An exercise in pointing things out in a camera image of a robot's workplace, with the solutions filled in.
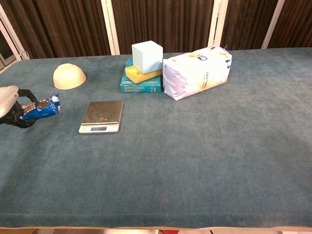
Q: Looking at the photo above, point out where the teal table cloth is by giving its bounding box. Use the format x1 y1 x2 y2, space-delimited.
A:
0 47 312 230

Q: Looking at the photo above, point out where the white frame post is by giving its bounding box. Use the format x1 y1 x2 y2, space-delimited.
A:
0 5 29 61
261 0 286 49
207 0 229 49
100 0 120 56

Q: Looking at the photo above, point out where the white tissue pack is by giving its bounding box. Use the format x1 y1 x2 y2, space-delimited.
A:
162 46 233 101

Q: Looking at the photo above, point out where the yellow sponge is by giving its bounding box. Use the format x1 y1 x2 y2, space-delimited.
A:
125 65 163 84

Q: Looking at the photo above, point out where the blue cookie packet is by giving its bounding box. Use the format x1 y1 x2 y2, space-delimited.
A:
20 93 62 122

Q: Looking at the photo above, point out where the light blue cube box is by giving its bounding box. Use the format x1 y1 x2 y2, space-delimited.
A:
131 40 164 75

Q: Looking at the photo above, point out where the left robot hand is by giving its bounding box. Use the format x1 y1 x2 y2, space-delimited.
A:
0 85 39 129

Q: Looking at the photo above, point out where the silver kitchen scale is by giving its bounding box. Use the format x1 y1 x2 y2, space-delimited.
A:
78 100 124 135

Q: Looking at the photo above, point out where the teal flat carton box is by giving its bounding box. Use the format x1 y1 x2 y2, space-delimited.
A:
120 60 162 94

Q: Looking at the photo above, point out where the cream upturned bowl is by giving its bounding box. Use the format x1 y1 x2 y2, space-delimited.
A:
53 63 87 91

